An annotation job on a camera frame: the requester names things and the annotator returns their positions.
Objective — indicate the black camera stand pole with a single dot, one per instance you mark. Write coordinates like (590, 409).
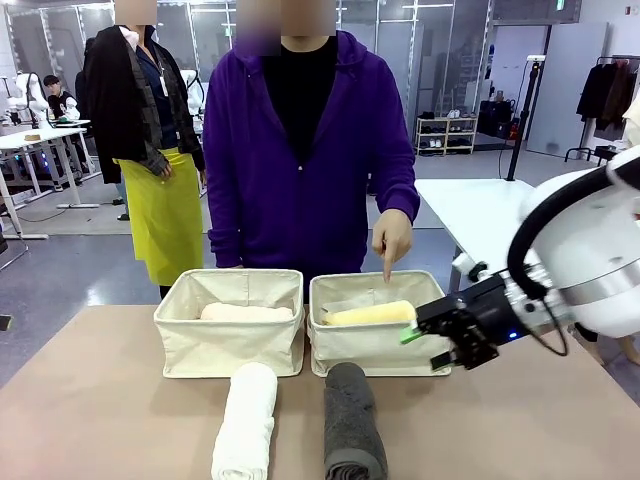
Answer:
(522, 115)

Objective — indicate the clothes rack with dark garments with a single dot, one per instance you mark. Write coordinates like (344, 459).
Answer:
(605, 95)

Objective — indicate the cream towel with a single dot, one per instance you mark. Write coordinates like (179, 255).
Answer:
(245, 312)

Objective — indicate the black coat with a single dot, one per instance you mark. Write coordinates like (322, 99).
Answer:
(112, 100)

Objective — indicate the yellow apron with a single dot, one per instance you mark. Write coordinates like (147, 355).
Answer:
(165, 225)

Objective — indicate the bystander in dark clothes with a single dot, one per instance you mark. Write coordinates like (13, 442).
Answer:
(160, 100)

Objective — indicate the seated person in background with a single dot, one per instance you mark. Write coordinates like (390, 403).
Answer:
(60, 97)

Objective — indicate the white side table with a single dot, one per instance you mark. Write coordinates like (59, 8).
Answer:
(465, 210)

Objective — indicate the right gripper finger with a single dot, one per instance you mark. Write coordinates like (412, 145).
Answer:
(440, 315)
(470, 350)

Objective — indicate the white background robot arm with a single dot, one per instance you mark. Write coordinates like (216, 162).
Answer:
(192, 92)
(30, 95)

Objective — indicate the black suitcases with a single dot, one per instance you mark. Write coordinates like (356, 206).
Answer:
(495, 117)

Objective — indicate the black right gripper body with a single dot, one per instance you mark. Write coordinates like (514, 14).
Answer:
(492, 315)

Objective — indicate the white background desk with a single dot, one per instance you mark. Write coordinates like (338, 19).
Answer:
(35, 137)

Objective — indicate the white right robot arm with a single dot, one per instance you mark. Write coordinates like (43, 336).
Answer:
(590, 240)

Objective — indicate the person left forearm purple sleeve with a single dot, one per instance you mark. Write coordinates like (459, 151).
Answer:
(400, 195)

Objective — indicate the person left hand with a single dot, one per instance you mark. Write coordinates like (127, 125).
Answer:
(395, 235)

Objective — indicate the bystander right hand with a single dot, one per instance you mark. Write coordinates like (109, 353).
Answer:
(162, 169)

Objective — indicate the wooden shoe rack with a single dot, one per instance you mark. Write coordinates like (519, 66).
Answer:
(447, 135)

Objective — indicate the black utility cart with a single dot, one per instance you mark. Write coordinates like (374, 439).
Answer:
(607, 154)

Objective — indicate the black stool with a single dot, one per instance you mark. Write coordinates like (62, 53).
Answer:
(580, 151)

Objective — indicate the red fire extinguisher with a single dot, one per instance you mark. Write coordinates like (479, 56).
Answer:
(515, 132)

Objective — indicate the yellow towel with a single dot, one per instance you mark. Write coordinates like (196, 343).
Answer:
(370, 312)

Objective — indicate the person right forearm purple sleeve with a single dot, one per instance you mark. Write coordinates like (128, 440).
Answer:
(222, 230)

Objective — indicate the person in purple hoodie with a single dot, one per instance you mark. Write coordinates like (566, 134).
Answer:
(310, 210)

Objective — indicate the grey towel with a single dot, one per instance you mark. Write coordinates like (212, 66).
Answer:
(352, 425)

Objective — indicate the beige fabric basket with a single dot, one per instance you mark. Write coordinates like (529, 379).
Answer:
(225, 345)
(370, 350)

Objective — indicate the white towel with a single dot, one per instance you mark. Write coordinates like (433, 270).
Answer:
(247, 420)

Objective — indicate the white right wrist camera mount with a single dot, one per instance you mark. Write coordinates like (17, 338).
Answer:
(467, 265)

